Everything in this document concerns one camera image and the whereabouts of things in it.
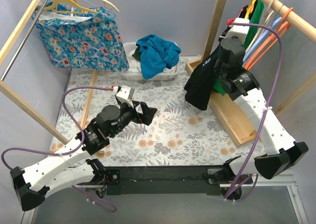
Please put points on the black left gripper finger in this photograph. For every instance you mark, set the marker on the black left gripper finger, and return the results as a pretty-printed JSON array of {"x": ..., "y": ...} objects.
[
  {"x": 139, "y": 107},
  {"x": 147, "y": 115}
]

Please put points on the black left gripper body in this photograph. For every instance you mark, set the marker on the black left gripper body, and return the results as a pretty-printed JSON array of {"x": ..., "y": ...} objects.
[{"x": 138, "y": 113}]

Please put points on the white floral print t-shirt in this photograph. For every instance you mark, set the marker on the white floral print t-shirt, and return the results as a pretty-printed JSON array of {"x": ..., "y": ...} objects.
[{"x": 134, "y": 67}]

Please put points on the blue t-shirt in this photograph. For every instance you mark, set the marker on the blue t-shirt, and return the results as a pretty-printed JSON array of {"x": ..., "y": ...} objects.
[{"x": 157, "y": 55}]

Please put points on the black t-shirt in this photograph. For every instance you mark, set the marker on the black t-shirt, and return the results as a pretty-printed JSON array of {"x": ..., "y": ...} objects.
[{"x": 201, "y": 81}]

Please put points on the bright green t-shirt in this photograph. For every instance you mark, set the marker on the bright green t-shirt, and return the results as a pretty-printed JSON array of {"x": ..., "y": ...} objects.
[{"x": 255, "y": 17}]

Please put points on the beige wooden hanger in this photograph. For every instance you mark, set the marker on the beige wooden hanger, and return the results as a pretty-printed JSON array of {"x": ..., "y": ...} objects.
[{"x": 267, "y": 17}]

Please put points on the light blue hanger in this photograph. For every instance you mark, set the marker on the light blue hanger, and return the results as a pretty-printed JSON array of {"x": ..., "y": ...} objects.
[{"x": 263, "y": 40}]

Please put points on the orange plastic hanger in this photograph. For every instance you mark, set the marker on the orange plastic hanger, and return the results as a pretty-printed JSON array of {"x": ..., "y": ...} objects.
[{"x": 259, "y": 48}]

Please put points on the green and grey raglan shirt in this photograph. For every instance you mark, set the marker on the green and grey raglan shirt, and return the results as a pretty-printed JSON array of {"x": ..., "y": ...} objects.
[{"x": 137, "y": 54}]

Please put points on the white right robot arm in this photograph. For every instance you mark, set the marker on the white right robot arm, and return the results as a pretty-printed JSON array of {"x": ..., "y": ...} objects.
[{"x": 225, "y": 63}]

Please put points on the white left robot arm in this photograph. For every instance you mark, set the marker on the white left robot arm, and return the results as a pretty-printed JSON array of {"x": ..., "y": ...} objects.
[{"x": 73, "y": 165}]

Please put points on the yellow plastic hanger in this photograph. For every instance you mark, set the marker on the yellow plastic hanger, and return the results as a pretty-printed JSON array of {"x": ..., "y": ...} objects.
[{"x": 72, "y": 3}]

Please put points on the white perforated plastic basket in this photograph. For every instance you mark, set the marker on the white perforated plastic basket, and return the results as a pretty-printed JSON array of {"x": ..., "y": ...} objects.
[{"x": 166, "y": 76}]

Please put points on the floral patterned table mat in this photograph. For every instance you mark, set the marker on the floral patterned table mat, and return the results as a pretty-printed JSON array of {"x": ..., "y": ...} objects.
[{"x": 179, "y": 134}]

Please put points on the blue floral garment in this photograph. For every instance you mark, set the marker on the blue floral garment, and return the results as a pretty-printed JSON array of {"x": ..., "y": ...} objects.
[{"x": 84, "y": 41}]

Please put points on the right wooden rack base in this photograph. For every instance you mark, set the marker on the right wooden rack base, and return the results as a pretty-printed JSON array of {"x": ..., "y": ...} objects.
[{"x": 230, "y": 116}]

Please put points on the left wooden clothes rack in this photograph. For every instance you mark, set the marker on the left wooden clothes rack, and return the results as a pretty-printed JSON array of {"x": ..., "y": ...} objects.
[{"x": 36, "y": 80}]

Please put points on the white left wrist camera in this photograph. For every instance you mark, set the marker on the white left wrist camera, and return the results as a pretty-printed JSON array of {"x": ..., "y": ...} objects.
[{"x": 123, "y": 95}]

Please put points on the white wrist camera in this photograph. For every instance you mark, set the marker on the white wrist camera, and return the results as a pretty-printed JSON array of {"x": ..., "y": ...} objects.
[
  {"x": 240, "y": 32},
  {"x": 123, "y": 95}
]

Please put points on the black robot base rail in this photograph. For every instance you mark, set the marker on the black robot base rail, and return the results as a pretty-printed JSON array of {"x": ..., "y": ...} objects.
[{"x": 166, "y": 180}]

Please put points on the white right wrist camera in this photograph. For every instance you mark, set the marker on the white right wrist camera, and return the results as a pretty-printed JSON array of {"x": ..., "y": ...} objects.
[{"x": 240, "y": 32}]

